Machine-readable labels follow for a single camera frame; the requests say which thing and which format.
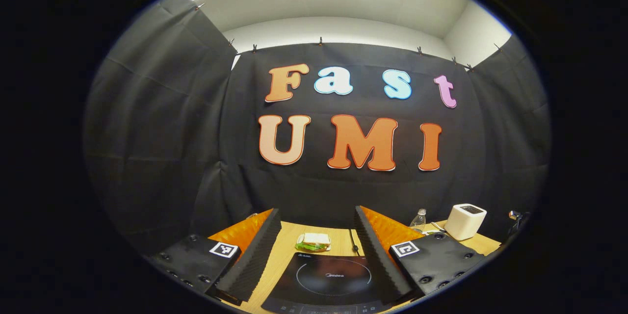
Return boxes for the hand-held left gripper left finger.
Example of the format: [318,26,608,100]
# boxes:
[147,208,283,306]

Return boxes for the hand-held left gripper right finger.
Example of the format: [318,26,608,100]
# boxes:
[354,205,486,305]

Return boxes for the black induction cooktop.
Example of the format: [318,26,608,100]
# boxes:
[261,252,393,314]

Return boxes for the clear plastic water bottle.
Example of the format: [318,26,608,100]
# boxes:
[410,209,427,234]

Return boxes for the white toaster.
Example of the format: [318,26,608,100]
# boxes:
[444,204,488,241]

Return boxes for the sandwich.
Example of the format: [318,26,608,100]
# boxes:
[295,233,332,253]

